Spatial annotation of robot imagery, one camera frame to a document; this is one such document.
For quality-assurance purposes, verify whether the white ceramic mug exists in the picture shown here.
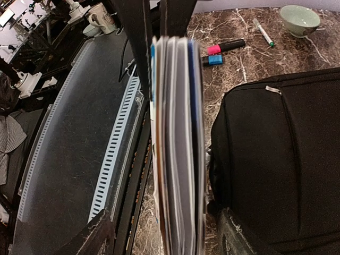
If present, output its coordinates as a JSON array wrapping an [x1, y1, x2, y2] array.
[[88, 3, 116, 35]]

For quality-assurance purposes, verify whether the dog picture book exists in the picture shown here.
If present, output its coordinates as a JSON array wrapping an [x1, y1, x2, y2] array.
[[150, 36, 206, 254]]

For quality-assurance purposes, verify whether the pink cap black marker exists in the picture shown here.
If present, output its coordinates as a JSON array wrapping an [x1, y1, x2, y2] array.
[[207, 39, 245, 55]]

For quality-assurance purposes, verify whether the blue cap black marker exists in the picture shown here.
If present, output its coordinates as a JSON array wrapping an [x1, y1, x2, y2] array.
[[201, 55, 223, 66]]

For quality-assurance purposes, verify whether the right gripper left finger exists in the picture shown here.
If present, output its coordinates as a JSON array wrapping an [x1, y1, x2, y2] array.
[[113, 0, 152, 100]]

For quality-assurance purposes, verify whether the green tip white pen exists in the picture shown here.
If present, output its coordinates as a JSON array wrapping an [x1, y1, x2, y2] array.
[[253, 19, 275, 47]]

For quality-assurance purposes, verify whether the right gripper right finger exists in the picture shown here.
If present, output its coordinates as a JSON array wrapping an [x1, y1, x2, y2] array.
[[160, 0, 197, 37]]

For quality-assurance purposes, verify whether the black backpack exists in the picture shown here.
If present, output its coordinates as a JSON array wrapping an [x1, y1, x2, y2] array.
[[209, 68, 339, 254]]

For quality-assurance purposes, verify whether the white slotted cable duct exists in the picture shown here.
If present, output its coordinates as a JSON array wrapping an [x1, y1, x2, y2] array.
[[88, 76, 140, 221]]

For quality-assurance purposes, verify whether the pale green ceramic bowl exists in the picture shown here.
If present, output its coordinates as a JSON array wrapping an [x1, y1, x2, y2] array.
[[279, 5, 321, 38]]

